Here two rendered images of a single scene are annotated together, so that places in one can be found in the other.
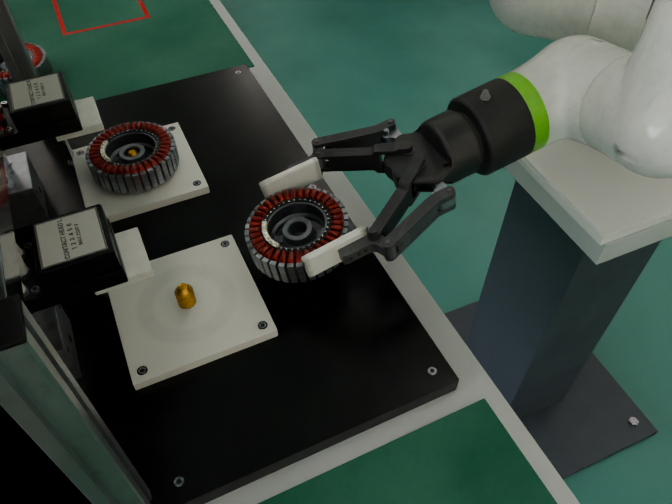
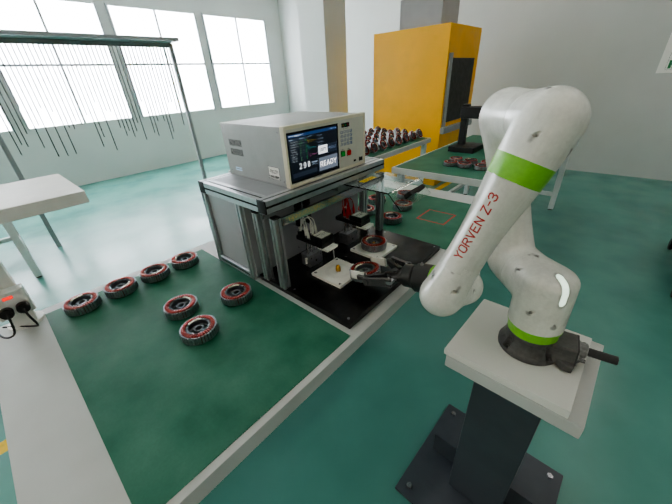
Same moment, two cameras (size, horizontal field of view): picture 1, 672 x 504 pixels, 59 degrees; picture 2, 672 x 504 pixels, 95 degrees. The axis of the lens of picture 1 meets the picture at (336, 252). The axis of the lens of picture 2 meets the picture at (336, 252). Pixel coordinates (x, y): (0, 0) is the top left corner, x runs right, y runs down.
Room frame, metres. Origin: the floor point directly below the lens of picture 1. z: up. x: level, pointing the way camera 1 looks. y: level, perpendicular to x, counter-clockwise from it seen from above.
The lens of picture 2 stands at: (-0.01, -0.79, 1.44)
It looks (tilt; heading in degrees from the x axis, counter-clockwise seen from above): 29 degrees down; 68
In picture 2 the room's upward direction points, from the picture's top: 3 degrees counter-clockwise
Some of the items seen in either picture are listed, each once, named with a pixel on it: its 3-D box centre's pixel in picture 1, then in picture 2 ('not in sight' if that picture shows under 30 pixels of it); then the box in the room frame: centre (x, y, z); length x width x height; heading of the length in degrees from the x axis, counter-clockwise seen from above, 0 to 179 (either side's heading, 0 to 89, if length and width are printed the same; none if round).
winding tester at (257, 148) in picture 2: not in sight; (296, 143); (0.36, 0.51, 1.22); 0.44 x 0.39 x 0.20; 25
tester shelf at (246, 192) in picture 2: not in sight; (297, 174); (0.35, 0.50, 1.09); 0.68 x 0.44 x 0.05; 25
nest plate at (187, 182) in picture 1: (138, 170); (373, 248); (0.60, 0.26, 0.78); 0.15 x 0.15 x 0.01; 25
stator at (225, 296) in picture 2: not in sight; (236, 293); (-0.01, 0.21, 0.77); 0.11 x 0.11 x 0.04
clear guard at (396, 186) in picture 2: not in sight; (382, 187); (0.65, 0.30, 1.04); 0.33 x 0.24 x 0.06; 115
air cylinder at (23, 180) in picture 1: (16, 190); (348, 235); (0.53, 0.39, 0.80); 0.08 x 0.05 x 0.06; 25
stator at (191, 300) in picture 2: not in sight; (181, 306); (-0.20, 0.23, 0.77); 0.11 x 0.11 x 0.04
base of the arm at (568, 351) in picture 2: not in sight; (554, 344); (0.73, -0.47, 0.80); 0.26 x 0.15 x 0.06; 123
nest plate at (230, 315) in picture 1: (188, 304); (338, 272); (0.38, 0.16, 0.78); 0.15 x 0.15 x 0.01; 25
